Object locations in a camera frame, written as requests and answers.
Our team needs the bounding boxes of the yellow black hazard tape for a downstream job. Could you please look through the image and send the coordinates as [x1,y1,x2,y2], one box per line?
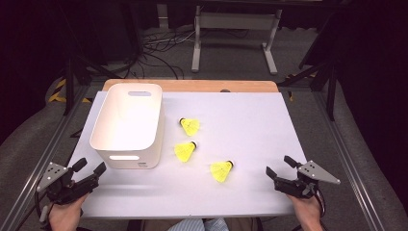
[47,78,92,104]

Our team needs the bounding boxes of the white table mat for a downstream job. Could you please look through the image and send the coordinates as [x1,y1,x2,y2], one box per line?
[61,90,325,219]

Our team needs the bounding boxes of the black metal stand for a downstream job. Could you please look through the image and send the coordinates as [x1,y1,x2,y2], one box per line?
[277,57,341,122]

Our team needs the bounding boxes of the person's left hand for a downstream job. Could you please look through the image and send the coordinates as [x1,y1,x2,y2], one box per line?
[47,193,89,231]

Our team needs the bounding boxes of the black floor cables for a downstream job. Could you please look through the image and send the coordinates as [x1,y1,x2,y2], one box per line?
[128,28,196,80]

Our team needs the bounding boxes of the striped shirt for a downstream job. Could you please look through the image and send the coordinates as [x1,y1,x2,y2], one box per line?
[166,217,230,231]

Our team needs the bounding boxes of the white metal frame stand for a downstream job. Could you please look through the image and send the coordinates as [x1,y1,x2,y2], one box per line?
[191,4,283,75]

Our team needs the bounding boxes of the aluminium floor rail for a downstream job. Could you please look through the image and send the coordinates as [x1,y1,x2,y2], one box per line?
[0,85,92,231]
[312,90,386,231]

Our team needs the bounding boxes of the left hand-held gripper cable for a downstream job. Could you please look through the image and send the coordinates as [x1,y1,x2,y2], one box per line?
[33,186,52,231]

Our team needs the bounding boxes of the hand-held gripper cable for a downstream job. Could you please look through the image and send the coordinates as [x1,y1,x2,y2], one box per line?
[33,186,52,231]
[312,189,327,220]

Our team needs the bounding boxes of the right hand-held gripper cable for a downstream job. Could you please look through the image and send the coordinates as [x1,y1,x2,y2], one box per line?
[312,189,327,220]

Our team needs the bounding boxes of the yellow shuttlecock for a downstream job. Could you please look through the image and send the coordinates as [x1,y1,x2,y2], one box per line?
[173,141,198,164]
[210,159,235,184]
[178,116,201,138]

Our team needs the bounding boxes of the wooden table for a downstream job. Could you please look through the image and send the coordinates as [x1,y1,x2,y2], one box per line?
[101,79,279,94]

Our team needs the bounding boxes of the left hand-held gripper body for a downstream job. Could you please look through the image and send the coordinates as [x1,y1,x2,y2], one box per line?
[37,162,100,205]

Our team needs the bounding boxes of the white plastic bin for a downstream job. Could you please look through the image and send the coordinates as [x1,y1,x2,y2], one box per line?
[89,82,166,170]

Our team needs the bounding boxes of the black tripod stand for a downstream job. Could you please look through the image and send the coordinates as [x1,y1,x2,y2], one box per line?
[62,54,123,116]

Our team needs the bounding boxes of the person's right hand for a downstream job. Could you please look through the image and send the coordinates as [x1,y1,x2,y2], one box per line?
[287,192,323,231]

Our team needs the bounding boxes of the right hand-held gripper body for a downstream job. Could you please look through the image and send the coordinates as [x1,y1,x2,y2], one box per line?
[273,160,342,200]

